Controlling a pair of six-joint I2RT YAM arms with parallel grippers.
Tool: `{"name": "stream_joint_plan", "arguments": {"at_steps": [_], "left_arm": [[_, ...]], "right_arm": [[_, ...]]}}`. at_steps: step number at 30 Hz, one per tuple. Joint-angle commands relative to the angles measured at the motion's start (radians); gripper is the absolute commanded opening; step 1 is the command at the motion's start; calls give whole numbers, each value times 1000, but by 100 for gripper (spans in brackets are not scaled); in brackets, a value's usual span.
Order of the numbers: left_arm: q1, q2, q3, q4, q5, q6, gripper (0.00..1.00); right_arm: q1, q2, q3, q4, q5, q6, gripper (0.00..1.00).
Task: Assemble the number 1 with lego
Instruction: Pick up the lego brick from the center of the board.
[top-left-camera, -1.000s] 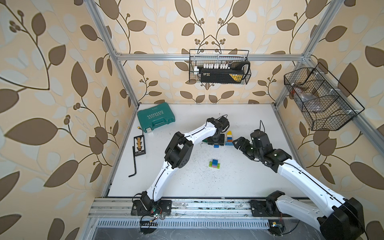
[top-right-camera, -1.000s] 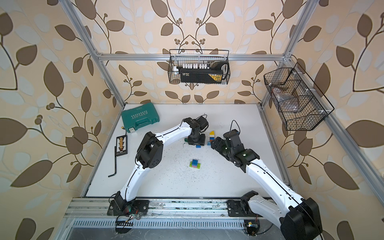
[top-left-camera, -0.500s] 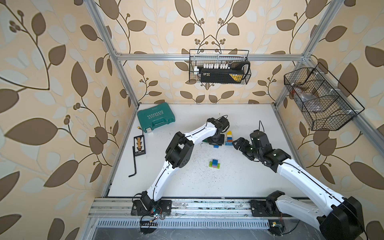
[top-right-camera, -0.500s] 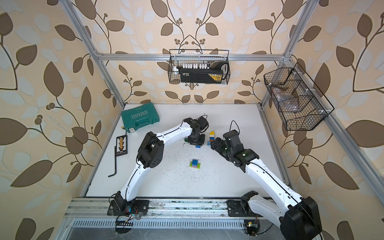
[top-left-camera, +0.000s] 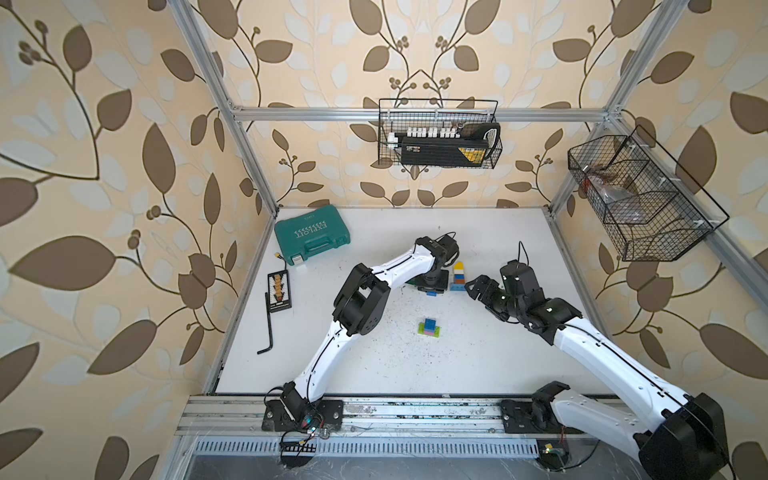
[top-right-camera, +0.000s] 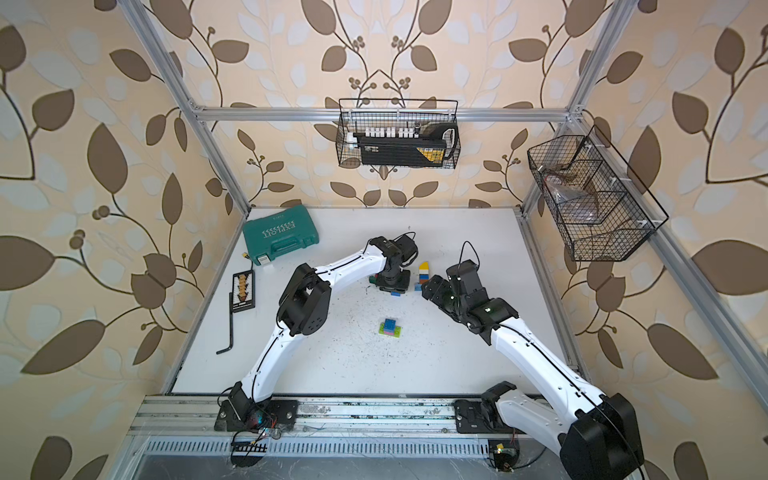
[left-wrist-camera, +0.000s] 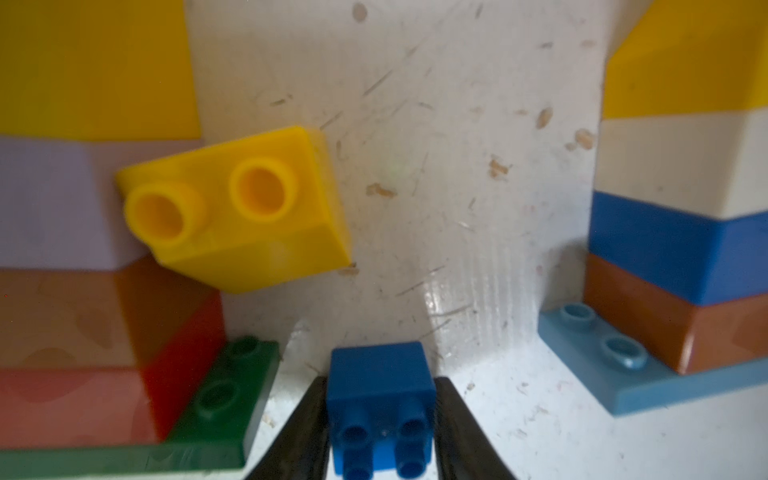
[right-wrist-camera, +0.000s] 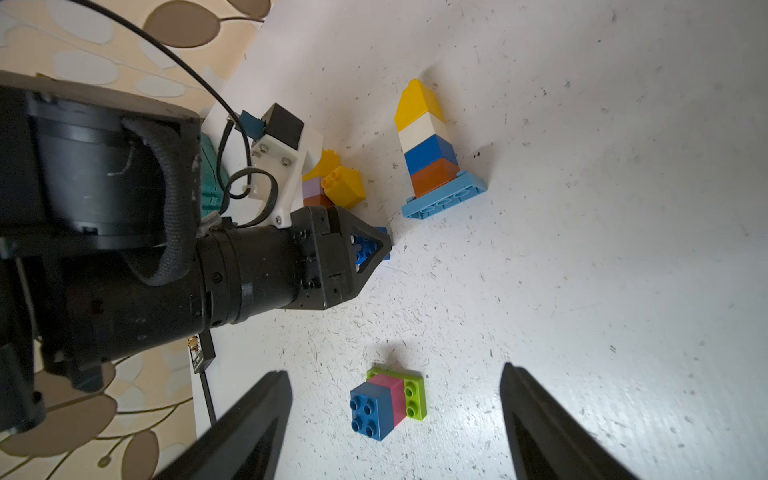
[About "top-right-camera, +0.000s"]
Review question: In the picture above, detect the lime green long lego brick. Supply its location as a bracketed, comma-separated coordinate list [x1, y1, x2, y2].
[378, 320, 401, 338]

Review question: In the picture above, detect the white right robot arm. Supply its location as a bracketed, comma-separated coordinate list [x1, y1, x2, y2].
[421, 260, 646, 479]

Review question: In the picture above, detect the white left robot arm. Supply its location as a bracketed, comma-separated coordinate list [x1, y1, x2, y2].
[222, 232, 418, 431]

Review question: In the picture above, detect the black battery charger in basket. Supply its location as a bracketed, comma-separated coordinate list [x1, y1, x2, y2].
[336, 122, 461, 168]

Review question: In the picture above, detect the green plastic tool case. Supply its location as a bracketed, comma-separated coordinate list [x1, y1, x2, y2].
[242, 205, 320, 266]

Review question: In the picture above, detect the plastic bag in basket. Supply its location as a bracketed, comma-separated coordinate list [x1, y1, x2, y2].
[544, 173, 597, 216]

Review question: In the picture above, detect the black parallel charging board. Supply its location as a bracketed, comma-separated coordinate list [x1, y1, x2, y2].
[230, 269, 255, 313]

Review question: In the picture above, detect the black allen key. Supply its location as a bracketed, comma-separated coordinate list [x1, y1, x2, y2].
[216, 291, 234, 355]

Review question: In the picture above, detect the black wire basket back wall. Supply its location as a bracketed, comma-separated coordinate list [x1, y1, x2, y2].
[335, 97, 461, 169]

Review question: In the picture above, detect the black wire basket wall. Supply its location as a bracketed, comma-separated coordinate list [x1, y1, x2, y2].
[527, 126, 669, 262]
[335, 97, 461, 169]

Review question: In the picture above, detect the red black cable yellow plug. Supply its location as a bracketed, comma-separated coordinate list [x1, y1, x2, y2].
[242, 252, 253, 270]

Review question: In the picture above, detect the black wire basket right wall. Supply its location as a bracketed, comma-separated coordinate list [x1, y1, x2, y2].
[527, 126, 669, 262]

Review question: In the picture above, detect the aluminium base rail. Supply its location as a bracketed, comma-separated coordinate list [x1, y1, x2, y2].
[128, 394, 625, 460]

